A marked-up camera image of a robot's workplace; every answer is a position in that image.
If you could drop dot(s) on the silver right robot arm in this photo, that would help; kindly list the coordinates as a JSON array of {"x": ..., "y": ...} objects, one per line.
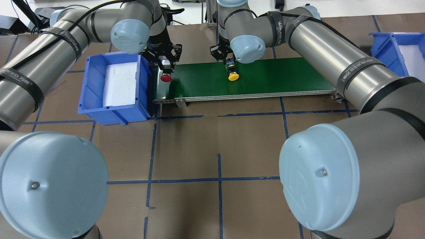
[{"x": 249, "y": 132}]

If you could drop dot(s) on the white destination foam pad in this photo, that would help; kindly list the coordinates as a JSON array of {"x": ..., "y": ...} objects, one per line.
[{"x": 413, "y": 60}]

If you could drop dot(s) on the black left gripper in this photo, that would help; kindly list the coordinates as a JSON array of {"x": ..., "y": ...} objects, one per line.
[{"x": 158, "y": 45}]

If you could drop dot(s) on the yellow push button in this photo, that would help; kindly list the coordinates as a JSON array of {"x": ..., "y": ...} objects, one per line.
[{"x": 232, "y": 73}]

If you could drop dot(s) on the red push button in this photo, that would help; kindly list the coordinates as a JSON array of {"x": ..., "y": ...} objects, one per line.
[{"x": 167, "y": 70}]

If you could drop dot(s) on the blue source bin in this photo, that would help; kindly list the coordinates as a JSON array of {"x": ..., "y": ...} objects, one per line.
[{"x": 90, "y": 101}]

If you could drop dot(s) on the blue destination bin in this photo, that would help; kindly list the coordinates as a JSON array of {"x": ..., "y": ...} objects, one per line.
[{"x": 386, "y": 48}]

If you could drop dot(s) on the aluminium frame post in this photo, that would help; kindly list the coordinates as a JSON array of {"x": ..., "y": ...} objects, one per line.
[{"x": 211, "y": 13}]

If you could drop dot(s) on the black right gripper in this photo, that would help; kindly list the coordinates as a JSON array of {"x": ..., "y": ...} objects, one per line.
[{"x": 221, "y": 53}]

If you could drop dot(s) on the green conveyor belt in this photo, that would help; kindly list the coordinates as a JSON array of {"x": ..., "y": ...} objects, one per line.
[{"x": 262, "y": 78}]

